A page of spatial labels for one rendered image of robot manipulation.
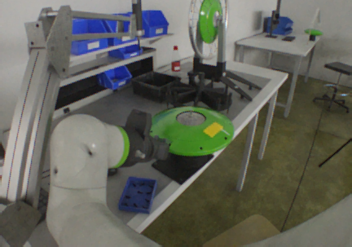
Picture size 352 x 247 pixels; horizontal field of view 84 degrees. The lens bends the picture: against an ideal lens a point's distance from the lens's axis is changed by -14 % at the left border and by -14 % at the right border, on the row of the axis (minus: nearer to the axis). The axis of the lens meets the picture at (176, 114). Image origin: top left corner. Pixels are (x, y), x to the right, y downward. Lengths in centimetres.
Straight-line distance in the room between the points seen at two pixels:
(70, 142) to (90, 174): 6
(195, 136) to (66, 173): 45
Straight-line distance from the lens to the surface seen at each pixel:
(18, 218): 49
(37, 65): 49
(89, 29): 147
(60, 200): 40
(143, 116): 52
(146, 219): 71
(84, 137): 38
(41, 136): 50
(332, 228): 23
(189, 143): 71
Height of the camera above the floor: 149
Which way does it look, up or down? 29 degrees down
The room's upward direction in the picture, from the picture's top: straight up
